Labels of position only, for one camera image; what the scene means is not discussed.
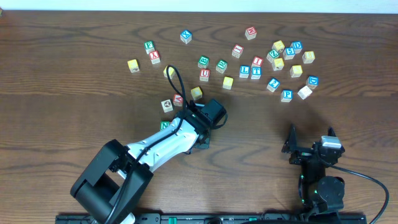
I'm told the green N block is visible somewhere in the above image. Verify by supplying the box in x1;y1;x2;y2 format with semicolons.
160;121;170;130

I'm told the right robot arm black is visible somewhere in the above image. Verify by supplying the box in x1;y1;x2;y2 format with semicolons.
282;125;345;215

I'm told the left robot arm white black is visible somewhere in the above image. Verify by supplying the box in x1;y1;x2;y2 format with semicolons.
70;99;227;223

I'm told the plain wood block red 3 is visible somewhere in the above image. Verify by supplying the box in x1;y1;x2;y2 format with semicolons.
297;85;313;100

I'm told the yellow block lower middle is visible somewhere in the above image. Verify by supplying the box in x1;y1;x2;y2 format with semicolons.
191;86;203;100

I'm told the red A block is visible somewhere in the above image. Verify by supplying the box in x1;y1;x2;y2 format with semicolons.
172;94;184;106

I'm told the blue P block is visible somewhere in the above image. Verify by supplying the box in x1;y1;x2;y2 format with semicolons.
280;90;294;103

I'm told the white picture block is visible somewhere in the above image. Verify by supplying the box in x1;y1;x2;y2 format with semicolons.
161;99;174;113

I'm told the blue D block lower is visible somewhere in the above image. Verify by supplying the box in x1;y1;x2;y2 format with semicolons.
306;76;319;90

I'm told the blue d block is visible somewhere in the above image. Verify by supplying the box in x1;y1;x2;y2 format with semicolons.
290;41;303;54
306;76;319;90

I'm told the blue 2 block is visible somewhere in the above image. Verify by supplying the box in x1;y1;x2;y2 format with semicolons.
267;78;280;92

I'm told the yellow O block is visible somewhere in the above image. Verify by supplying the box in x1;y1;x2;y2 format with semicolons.
223;77;234;90

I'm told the red U block upper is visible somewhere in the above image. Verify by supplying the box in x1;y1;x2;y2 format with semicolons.
200;69;210;82

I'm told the yellow S block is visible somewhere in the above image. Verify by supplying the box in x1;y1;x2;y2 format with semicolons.
290;65;303;78

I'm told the green R block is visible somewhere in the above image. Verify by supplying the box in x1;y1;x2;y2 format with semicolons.
216;60;228;73

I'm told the yellow 8 block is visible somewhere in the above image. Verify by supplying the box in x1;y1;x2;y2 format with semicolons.
302;51;315;64

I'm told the green B block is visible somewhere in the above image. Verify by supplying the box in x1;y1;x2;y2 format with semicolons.
197;55;210;69

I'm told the blue T block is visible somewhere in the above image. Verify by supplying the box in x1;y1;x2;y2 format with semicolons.
251;67;262;80

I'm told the yellow block hammer picture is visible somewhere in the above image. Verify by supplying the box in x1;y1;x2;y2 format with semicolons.
272;58;284;71

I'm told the blue L block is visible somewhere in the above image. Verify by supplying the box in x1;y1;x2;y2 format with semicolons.
239;65;251;78

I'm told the red I block lower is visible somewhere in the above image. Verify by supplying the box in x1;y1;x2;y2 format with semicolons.
251;56;264;67

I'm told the red i block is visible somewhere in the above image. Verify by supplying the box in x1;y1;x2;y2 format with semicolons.
231;44;244;58
251;56;264;67

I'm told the blue 5 block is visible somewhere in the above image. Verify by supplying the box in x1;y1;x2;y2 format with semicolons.
282;47;295;60

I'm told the green Z block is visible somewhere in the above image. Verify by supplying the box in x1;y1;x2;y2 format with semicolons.
266;49;280;63

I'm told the blue D block upper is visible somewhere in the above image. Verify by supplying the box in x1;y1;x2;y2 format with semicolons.
290;41;303;54

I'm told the red I block upper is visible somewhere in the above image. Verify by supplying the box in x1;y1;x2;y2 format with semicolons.
231;44;244;58

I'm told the red Y block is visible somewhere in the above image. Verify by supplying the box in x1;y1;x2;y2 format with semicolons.
149;50;160;64

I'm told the yellow block top cluster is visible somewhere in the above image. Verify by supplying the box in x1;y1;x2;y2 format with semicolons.
272;40;285;53

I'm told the yellow block left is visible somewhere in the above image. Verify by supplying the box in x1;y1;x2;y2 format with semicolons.
127;59;139;73

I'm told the blue X block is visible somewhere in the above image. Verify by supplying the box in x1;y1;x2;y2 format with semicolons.
180;30;192;44

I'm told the green F block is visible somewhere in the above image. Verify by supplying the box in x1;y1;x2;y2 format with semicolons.
144;40;155;54

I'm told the red H block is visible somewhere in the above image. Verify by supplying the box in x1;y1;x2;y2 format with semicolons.
245;27;257;40

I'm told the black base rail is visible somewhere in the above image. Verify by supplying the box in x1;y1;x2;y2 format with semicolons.
55;213;367;224

